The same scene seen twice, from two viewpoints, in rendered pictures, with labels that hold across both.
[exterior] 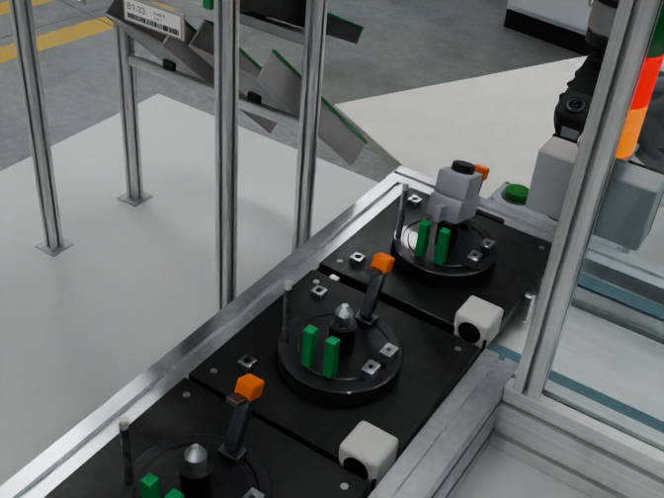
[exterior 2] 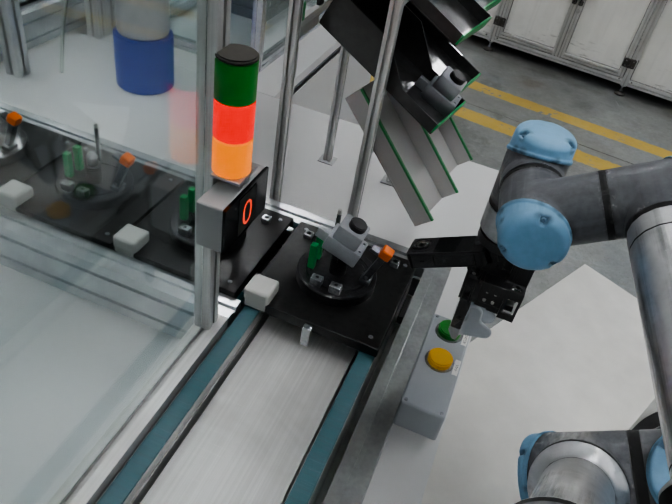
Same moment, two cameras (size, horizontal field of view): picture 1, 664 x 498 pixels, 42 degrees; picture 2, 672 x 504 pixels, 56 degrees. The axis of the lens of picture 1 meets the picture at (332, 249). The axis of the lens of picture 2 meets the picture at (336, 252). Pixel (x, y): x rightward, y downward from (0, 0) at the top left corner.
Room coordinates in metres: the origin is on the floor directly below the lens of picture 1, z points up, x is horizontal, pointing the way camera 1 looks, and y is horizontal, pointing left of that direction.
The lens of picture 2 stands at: (0.70, -0.94, 1.71)
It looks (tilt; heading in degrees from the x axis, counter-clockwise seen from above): 40 degrees down; 74
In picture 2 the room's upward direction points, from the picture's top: 11 degrees clockwise
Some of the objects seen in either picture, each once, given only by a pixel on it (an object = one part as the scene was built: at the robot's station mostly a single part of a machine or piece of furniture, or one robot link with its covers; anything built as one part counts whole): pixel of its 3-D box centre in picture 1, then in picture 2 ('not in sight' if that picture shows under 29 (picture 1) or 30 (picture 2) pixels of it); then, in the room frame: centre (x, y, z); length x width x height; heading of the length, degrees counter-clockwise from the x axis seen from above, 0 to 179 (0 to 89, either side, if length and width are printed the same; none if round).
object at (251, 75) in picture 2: not in sight; (235, 77); (0.75, -0.25, 1.39); 0.05 x 0.05 x 0.05
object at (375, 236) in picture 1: (442, 260); (335, 282); (0.94, -0.15, 0.96); 0.24 x 0.24 x 0.02; 60
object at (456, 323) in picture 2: not in sight; (464, 302); (1.08, -0.35, 1.11); 0.05 x 0.02 x 0.09; 60
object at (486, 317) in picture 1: (476, 322); (260, 292); (0.81, -0.18, 0.97); 0.05 x 0.05 x 0.04; 60
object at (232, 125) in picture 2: not in sight; (233, 116); (0.75, -0.25, 1.34); 0.05 x 0.05 x 0.05
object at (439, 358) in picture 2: not in sight; (439, 360); (1.09, -0.33, 0.96); 0.04 x 0.04 x 0.02
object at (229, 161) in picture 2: not in sight; (232, 152); (0.75, -0.25, 1.29); 0.05 x 0.05 x 0.05
